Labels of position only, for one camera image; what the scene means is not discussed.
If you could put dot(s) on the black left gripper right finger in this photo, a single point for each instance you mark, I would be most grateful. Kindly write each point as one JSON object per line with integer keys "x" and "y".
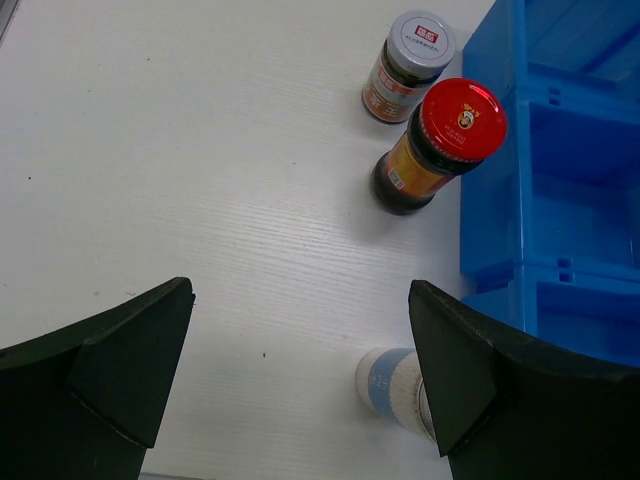
{"x": 507, "y": 405}

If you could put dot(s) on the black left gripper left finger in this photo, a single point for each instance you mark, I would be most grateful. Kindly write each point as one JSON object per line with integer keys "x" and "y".
{"x": 87, "y": 401}

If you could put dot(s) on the blue-label white seasoning bottle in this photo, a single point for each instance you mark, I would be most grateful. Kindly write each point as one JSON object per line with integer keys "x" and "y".
{"x": 390, "y": 383}

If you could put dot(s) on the white-lid dark sauce jar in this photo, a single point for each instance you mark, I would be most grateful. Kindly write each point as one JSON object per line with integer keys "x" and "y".
{"x": 418, "y": 48}

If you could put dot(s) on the red-lid chili sauce jar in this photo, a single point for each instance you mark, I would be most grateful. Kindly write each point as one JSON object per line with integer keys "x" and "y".
{"x": 458, "y": 125}

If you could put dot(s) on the blue three-compartment plastic bin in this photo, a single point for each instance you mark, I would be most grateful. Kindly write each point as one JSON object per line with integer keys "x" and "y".
{"x": 550, "y": 223}

